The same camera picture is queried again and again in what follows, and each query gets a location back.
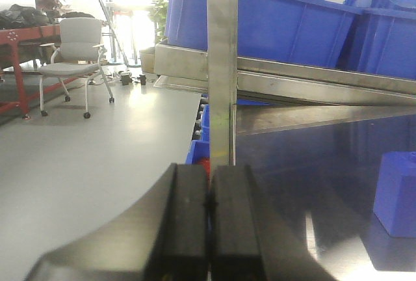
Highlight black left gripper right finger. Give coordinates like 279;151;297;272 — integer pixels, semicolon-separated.
211;166;334;280

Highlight lower blue bin with red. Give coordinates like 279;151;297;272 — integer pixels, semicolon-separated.
185;104;212;174

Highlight stainless steel shelf rack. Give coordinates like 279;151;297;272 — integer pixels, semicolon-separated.
155;0;415;170

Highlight red metal workbench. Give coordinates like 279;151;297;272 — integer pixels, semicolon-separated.
1;24;78;119

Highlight left upper blue bin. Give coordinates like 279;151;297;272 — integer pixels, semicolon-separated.
165;0;361;68

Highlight green potted plant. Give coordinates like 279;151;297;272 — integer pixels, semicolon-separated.
148;0;169;45

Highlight grey office chair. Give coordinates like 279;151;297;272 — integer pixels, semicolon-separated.
38;18;114;116

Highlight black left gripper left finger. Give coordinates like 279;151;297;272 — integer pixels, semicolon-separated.
26;164;207;280

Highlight black bags on workbench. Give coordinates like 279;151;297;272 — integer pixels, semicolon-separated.
1;4;50;29

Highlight right upper blue bin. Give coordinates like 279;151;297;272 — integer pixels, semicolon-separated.
337;0;415;79

